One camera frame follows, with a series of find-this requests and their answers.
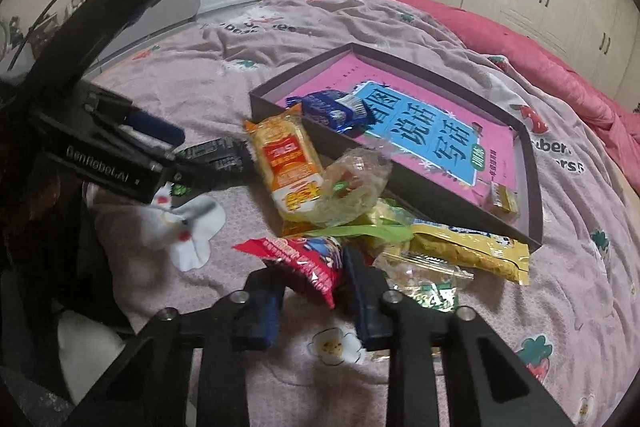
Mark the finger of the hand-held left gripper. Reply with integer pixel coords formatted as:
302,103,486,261
82,89,187,148
150,155,257,198

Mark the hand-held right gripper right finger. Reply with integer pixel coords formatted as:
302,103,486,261
342,246,573,427

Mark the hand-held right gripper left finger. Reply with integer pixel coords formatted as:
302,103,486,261
65,268,286,427

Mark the dark green pea packet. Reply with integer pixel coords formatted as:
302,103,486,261
176,137,257,175

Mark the clear pastry packet green print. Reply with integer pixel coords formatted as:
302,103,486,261
372,252,476,313

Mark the red snack packet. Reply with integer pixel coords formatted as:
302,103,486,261
232,234,346,310

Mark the light green snack packet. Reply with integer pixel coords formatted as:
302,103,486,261
320,199,417,254

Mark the orange rice cracker packet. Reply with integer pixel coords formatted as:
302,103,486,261
243,102,328,225

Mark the yellow snack packet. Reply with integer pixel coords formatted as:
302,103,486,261
410,219,531,287

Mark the clear red candy packet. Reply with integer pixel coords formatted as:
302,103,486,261
315,146,393,228

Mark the dark shallow box tray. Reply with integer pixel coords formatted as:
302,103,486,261
248,42,546,254

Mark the blue snack packet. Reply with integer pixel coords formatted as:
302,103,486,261
285,89,373,135

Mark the grey headboard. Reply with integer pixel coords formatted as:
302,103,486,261
95,0,201,72

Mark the small yellow packet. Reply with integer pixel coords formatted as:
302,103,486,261
482,184,521,215

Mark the white cloth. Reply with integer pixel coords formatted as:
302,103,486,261
57,307,132,404

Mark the printed pink blanket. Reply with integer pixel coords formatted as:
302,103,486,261
85,0,640,427

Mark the pink quilt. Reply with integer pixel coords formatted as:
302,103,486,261
335,0,640,142

